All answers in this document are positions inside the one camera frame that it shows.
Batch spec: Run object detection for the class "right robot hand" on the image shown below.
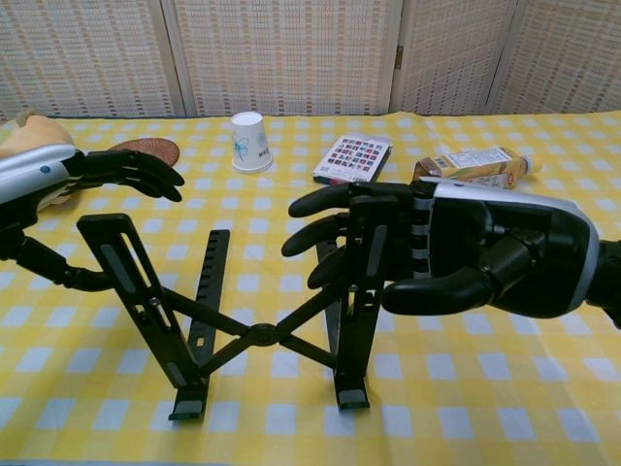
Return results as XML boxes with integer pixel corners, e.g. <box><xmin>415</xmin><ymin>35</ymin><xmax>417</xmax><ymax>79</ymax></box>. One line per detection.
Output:
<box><xmin>280</xmin><ymin>177</ymin><xmax>603</xmax><ymax>319</ymax></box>

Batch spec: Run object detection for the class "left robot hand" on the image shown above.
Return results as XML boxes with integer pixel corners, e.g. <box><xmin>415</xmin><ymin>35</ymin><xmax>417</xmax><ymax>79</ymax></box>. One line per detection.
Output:
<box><xmin>0</xmin><ymin>143</ymin><xmax>185</xmax><ymax>292</ymax></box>

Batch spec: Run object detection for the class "black folding laptop stand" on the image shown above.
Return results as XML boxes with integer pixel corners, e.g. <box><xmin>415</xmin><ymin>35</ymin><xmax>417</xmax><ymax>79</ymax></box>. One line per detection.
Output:
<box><xmin>76</xmin><ymin>183</ymin><xmax>389</xmax><ymax>422</ymax></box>

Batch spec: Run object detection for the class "yellow plush toy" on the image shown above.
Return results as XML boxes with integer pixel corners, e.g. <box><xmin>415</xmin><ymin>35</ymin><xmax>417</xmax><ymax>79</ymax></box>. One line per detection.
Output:
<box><xmin>0</xmin><ymin>109</ymin><xmax>78</xmax><ymax>213</ymax></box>

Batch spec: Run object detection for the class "amber tea bottle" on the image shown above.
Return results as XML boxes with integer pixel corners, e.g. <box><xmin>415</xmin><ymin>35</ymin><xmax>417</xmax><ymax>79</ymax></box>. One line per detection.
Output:
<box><xmin>412</xmin><ymin>146</ymin><xmax>544</xmax><ymax>190</ymax></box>

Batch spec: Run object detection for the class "brown woven round coaster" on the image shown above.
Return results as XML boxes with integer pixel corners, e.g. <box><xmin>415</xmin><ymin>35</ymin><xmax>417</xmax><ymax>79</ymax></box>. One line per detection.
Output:
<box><xmin>111</xmin><ymin>137</ymin><xmax>181</xmax><ymax>169</ymax></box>

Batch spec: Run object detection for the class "woven folding screen panel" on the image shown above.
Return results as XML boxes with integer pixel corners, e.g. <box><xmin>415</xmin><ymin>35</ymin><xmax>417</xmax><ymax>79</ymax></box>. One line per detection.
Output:
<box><xmin>0</xmin><ymin>0</ymin><xmax>188</xmax><ymax>120</ymax></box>
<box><xmin>390</xmin><ymin>0</ymin><xmax>520</xmax><ymax>117</ymax></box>
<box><xmin>487</xmin><ymin>0</ymin><xmax>621</xmax><ymax>117</ymax></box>
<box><xmin>162</xmin><ymin>0</ymin><xmax>404</xmax><ymax>117</ymax></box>

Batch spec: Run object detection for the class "colourful printed card box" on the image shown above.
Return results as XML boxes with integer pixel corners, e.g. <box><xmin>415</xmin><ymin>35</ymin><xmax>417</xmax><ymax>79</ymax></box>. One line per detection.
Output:
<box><xmin>312</xmin><ymin>136</ymin><xmax>393</xmax><ymax>186</ymax></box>

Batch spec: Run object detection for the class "white paper cup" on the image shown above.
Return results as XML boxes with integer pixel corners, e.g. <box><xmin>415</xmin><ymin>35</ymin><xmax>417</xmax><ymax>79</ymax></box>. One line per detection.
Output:
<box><xmin>229</xmin><ymin>112</ymin><xmax>274</xmax><ymax>175</ymax></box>

